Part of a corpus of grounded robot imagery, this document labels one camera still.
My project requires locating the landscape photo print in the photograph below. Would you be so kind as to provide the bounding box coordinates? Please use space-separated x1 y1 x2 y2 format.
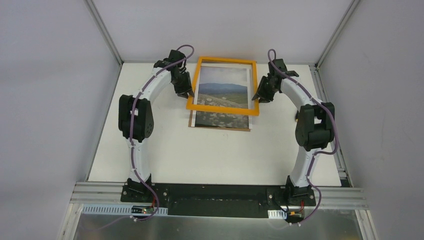
189 62 254 132

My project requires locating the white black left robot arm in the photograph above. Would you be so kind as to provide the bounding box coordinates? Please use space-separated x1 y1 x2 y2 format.
118 48 194 203

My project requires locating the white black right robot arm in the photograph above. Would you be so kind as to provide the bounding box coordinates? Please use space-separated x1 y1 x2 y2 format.
186 56 339 205

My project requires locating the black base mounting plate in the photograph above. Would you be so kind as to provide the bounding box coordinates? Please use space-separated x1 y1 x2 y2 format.
120 179 316 218

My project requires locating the aluminium corner profile right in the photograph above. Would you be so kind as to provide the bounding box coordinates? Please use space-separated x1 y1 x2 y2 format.
310 0 362 188

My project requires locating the aluminium corner profile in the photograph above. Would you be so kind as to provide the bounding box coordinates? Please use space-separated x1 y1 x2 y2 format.
310 0 362 188
84 0 124 67

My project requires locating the aluminium corner profile left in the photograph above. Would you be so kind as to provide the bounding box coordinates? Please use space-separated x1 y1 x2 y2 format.
84 0 124 67

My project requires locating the brown fibreboard frame backing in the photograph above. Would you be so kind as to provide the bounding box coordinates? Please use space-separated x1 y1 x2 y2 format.
188 110 252 132

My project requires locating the white slotted cable duct right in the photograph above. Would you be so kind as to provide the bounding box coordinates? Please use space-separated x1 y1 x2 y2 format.
267 210 287 220

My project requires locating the white slotted cable duct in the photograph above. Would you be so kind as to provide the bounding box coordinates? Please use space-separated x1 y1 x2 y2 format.
267 210 287 220
81 204 168 217

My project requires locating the aluminium front table rail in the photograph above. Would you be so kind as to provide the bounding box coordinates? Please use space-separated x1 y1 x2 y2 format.
70 181 369 210

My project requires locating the white slotted cable duct left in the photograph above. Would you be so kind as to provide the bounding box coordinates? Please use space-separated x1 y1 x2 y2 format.
81 204 168 217

